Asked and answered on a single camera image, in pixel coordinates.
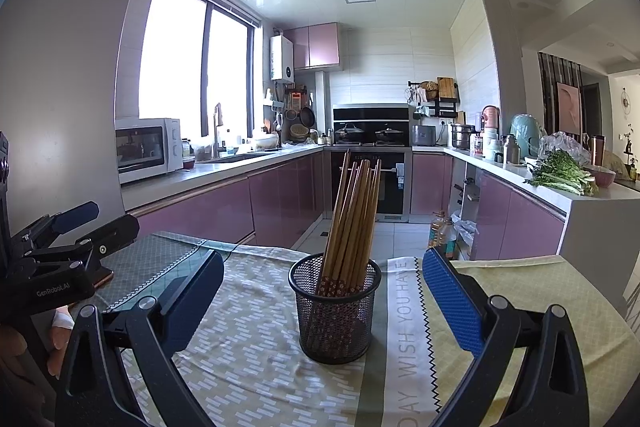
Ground black integrated stove oven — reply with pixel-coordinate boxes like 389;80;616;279
331;103;415;224

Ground black wall rack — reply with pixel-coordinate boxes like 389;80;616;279
407;79;460;118

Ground pink wall cabinet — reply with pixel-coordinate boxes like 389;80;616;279
283;22;344;71

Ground white microwave oven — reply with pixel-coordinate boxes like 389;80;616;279
115;117;184;185

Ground dark liquid bottle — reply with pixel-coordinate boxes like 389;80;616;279
440;217;458;260

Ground brown tumbler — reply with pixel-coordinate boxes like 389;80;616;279
589;135;606;168

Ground person's left hand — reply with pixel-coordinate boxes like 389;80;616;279
46;309;77;377

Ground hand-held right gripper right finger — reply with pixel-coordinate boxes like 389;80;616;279
421;246;592;427

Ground kitchen window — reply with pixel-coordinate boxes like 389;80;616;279
116;0;262;142

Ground pink bowl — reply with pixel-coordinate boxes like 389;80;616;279
582;166;617;188

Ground bundle of wooden chopsticks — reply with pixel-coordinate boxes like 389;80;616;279
316;149;382;298

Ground green leafy vegetables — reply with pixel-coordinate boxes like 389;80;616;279
523;150;598;196

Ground black mesh utensil holder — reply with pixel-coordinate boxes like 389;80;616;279
288;252;382;364

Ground black pot with glass lid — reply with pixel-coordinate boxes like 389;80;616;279
334;123;365;144
375;123;405;144

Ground pink sink base cabinets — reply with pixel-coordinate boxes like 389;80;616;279
122;144;331;253

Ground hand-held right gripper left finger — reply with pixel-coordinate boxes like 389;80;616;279
54;249;225;427

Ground yellow cooking oil bottle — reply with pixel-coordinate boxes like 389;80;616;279
429;210;448;250

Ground steel stockpot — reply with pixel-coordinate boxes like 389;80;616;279
451;123;477;150

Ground teal kitchen appliance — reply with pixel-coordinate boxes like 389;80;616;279
509;114;546;160

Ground steel kitchen faucet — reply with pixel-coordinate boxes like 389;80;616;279
212;103;224;158

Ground pink wall artwork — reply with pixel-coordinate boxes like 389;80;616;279
556;82;582;135

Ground grey refrigerator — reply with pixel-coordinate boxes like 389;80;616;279
0;0;162;258

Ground pink kitchen peninsula cabinets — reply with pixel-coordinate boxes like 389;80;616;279
411;146;640;263

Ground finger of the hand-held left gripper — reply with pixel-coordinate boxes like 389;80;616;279
24;214;140;269
9;201;100;254

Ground steel thermos bottle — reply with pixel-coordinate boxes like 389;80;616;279
502;134;521;165

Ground clear plastic bag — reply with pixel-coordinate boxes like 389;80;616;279
537;132;593;168

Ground white water heater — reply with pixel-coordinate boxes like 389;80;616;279
270;35;296;82

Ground crumpled plastic bag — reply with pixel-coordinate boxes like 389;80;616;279
452;219;476;253

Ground patterned tablecloth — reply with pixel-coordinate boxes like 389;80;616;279
75;231;640;427

